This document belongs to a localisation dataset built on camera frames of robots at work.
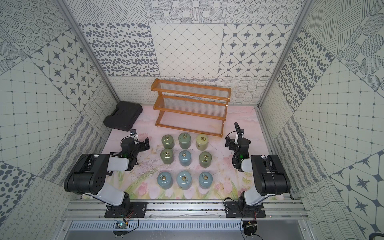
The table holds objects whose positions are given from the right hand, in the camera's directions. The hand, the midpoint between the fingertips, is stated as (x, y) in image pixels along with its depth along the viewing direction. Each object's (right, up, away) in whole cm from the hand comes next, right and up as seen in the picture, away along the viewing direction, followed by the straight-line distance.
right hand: (236, 138), depth 95 cm
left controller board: (-63, -39, -24) cm, 78 cm away
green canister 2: (-34, 0, -3) cm, 34 cm away
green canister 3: (-43, -9, -10) cm, 45 cm away
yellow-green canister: (-23, -1, -4) cm, 23 cm away
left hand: (-60, 0, -1) cm, 60 cm away
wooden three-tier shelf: (-32, +23, +24) cm, 45 cm away
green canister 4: (-21, -10, -12) cm, 26 cm away
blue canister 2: (-43, -19, -19) cm, 51 cm away
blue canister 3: (-32, -18, -21) cm, 43 cm away
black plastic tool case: (-79, +15, +12) cm, 82 cm away
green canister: (-44, -1, -3) cm, 44 cm away
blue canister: (-33, -9, -11) cm, 36 cm away
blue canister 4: (-21, -19, -19) cm, 34 cm away
